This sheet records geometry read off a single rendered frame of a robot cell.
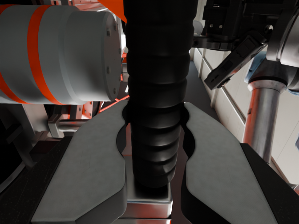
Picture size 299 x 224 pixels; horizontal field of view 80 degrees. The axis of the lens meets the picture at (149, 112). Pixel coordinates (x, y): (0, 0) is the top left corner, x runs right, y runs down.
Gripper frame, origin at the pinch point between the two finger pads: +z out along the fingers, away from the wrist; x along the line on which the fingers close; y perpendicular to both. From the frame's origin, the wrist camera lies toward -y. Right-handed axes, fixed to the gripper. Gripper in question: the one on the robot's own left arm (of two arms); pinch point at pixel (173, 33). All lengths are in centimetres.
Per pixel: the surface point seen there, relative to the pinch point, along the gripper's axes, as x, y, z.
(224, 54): -914, -227, 388
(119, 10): -13.9, 2.3, 38.1
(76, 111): 16.9, -20.5, 18.0
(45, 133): 27.4, -15.2, 6.0
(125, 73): 6.8, -9.4, 8.5
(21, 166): 33.0, -26.2, 13.8
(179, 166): -408, -559, 240
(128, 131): 18.5, -12.0, -7.3
